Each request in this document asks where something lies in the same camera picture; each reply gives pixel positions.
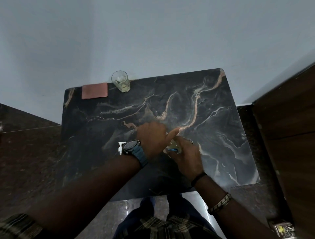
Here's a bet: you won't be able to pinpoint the person's left hand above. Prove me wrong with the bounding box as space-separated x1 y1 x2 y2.
136 121 184 162

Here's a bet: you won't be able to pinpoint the person's right hand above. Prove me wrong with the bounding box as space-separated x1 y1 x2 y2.
167 136 207 185

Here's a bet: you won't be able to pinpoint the small clear bottle blue label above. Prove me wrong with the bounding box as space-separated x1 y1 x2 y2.
165 139 183 154

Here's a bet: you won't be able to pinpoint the person's right forearm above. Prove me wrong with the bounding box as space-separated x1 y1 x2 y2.
192 173 281 239

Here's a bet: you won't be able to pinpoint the person's left forearm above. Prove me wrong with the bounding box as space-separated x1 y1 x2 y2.
26 155 144 239

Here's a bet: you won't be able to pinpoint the black thread wristband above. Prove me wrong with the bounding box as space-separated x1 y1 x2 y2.
191 172 208 187

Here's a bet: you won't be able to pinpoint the dark blue trousers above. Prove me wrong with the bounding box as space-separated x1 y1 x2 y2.
118 193 211 233

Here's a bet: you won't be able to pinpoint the clear drinking glass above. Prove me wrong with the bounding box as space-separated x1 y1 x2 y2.
111 70 131 93

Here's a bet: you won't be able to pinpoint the plaid shirt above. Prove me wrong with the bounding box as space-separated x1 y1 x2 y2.
0 213 223 239

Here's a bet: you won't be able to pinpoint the reddish brown square cloth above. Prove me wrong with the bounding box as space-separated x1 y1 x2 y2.
81 82 109 100

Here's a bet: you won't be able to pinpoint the dark wooden door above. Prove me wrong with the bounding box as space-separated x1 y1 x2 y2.
252 62 315 239

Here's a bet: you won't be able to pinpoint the small printed cardboard box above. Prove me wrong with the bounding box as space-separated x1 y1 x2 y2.
269 220 296 239

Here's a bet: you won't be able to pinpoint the wristwatch with blue strap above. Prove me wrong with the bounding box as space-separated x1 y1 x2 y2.
121 139 149 168

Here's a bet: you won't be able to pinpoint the metal bracelet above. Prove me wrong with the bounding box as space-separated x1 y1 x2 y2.
207 193 233 216

